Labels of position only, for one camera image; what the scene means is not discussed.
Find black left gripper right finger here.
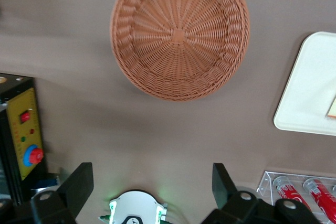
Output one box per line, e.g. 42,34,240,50
203,163,263,224

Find triangle sandwich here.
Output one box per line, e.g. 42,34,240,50
326,94,336,120

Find beige rectangular tray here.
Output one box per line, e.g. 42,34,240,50
272,31,336,137

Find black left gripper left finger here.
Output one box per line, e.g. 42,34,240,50
30,162,94,224

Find red cola bottle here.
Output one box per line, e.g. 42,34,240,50
272,176,313,212
303,178,336,223

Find black food warmer yellow panel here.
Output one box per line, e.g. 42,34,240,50
0,73,48,205

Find clear acrylic bottle rack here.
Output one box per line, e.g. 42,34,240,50
256,170,336,224

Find round brown wicker basket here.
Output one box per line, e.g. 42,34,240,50
109,0,250,102

